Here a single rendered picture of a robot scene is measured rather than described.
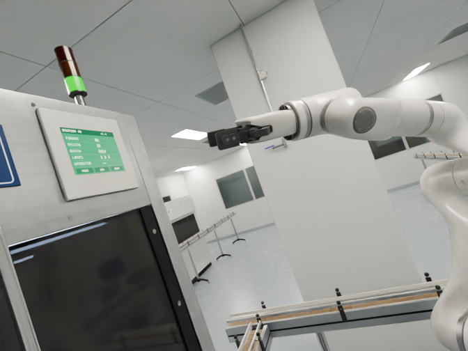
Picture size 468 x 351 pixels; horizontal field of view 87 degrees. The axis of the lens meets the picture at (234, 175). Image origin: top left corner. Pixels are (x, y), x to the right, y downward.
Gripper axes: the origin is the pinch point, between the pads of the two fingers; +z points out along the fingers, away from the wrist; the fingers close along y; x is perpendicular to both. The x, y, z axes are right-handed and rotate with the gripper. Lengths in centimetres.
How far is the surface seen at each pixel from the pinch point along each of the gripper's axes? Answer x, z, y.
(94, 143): -4.9, 26.7, -21.9
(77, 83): -24, 30, -41
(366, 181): 62, -118, -96
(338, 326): 116, -51, -51
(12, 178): -1.6, 37.1, -4.6
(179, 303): 44, 18, -18
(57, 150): -5.0, 31.9, -13.2
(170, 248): 30.9, 17.0, -26.1
